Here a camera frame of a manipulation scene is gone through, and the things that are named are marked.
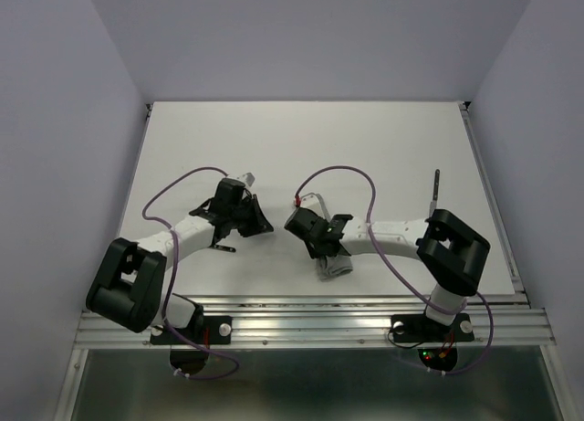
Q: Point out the grey cloth napkin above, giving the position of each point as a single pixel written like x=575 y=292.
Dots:
x=329 y=268

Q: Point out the black handled fork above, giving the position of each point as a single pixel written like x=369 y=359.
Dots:
x=223 y=248

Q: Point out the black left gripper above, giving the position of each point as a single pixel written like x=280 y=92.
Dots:
x=258 y=225

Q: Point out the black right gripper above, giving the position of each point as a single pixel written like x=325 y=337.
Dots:
x=313 y=253

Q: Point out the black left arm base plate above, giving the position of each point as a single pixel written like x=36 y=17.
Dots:
x=213 y=330

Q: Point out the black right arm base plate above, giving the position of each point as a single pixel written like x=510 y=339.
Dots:
x=417 y=328

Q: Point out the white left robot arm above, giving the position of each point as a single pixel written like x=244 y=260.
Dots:
x=129 y=282

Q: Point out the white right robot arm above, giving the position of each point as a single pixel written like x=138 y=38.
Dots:
x=453 y=252

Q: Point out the black handled knife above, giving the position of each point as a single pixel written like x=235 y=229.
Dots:
x=435 y=195

